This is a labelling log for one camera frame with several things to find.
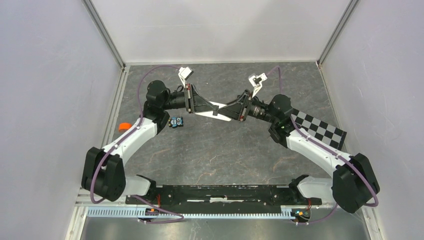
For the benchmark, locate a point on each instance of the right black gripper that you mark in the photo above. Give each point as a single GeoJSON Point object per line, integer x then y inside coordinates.
{"type": "Point", "coordinates": [236, 109]}

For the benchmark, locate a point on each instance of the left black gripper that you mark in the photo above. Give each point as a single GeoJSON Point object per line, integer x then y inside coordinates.
{"type": "Point", "coordinates": [195, 102]}

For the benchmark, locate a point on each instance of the red white remote control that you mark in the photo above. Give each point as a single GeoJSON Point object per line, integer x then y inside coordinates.
{"type": "Point", "coordinates": [211, 114]}

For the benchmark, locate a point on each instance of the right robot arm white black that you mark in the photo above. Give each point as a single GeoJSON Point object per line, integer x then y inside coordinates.
{"type": "Point", "coordinates": [354, 183]}

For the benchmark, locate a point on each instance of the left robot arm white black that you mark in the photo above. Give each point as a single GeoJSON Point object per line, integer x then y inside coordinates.
{"type": "Point", "coordinates": [104, 169]}

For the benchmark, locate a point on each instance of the orange tape roll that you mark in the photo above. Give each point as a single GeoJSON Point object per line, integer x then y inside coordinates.
{"type": "Point", "coordinates": [124, 126]}

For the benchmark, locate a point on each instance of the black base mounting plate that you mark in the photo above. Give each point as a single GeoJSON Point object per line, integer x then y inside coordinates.
{"type": "Point", "coordinates": [227, 199]}

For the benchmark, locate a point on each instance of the black white checkerboard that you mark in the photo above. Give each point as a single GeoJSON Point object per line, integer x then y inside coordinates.
{"type": "Point", "coordinates": [319, 129]}

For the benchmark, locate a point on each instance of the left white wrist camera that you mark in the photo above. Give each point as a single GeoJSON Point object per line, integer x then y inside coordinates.
{"type": "Point", "coordinates": [184, 73]}

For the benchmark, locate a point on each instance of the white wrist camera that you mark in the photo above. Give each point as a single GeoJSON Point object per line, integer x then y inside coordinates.
{"type": "Point", "coordinates": [184, 73]}
{"type": "Point", "coordinates": [257, 82]}

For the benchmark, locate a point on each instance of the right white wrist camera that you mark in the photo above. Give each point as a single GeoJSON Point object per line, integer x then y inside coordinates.
{"type": "Point", "coordinates": [257, 82]}

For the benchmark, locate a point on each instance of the grey slotted cable duct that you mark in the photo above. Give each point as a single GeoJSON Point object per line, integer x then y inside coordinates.
{"type": "Point", "coordinates": [145, 213]}

